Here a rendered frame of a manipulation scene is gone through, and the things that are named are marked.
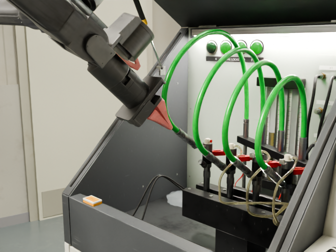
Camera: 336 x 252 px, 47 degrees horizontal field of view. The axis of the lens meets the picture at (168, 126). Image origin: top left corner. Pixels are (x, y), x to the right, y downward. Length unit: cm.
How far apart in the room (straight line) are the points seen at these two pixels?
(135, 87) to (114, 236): 49
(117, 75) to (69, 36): 12
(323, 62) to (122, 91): 69
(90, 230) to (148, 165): 35
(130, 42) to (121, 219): 50
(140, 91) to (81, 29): 16
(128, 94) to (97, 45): 11
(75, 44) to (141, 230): 52
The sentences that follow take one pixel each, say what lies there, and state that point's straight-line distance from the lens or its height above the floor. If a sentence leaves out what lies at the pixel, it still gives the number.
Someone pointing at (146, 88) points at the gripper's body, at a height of 131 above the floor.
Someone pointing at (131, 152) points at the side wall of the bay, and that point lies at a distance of 132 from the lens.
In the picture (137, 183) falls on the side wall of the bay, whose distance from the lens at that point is 137.
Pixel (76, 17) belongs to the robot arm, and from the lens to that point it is 62.
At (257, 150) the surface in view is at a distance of 84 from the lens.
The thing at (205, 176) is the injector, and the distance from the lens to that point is 112.
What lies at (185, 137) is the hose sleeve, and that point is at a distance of 101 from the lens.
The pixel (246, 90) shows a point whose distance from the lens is 123.
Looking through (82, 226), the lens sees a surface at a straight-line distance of 118.
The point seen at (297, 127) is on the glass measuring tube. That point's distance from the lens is 125.
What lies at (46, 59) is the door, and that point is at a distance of 314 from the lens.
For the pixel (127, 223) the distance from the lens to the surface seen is 101.
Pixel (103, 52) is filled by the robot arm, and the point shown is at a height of 138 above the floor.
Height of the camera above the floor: 139
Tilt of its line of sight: 12 degrees down
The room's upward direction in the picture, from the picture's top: straight up
